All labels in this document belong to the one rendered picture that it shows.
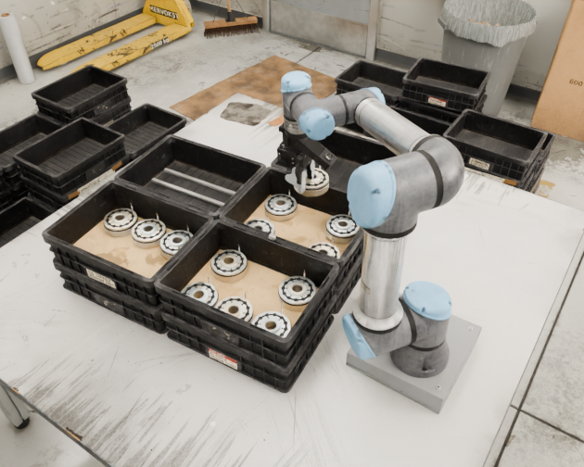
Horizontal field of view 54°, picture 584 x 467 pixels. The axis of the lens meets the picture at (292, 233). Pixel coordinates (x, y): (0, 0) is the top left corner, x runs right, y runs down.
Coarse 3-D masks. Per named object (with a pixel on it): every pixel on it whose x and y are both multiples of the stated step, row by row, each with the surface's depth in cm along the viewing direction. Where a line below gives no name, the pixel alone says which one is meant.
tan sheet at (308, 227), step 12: (252, 216) 181; (264, 216) 181; (300, 216) 181; (312, 216) 181; (324, 216) 181; (276, 228) 177; (288, 228) 177; (300, 228) 177; (312, 228) 177; (324, 228) 177; (300, 240) 173; (312, 240) 173; (324, 240) 173
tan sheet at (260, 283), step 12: (252, 264) 165; (204, 276) 161; (252, 276) 161; (264, 276) 161; (276, 276) 161; (288, 276) 161; (216, 288) 158; (228, 288) 158; (240, 288) 158; (252, 288) 158; (264, 288) 158; (276, 288) 158; (252, 300) 155; (264, 300) 155; (276, 300) 155; (288, 312) 151; (300, 312) 151
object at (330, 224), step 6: (336, 216) 176; (342, 216) 176; (348, 216) 176; (330, 222) 174; (354, 222) 174; (330, 228) 172; (336, 228) 172; (354, 228) 172; (336, 234) 170; (342, 234) 170; (348, 234) 170
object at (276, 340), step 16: (224, 224) 163; (272, 240) 158; (304, 256) 154; (336, 272) 150; (160, 288) 144; (320, 288) 144; (192, 304) 141; (224, 320) 138; (240, 320) 137; (304, 320) 137; (256, 336) 136; (272, 336) 133; (288, 336) 133
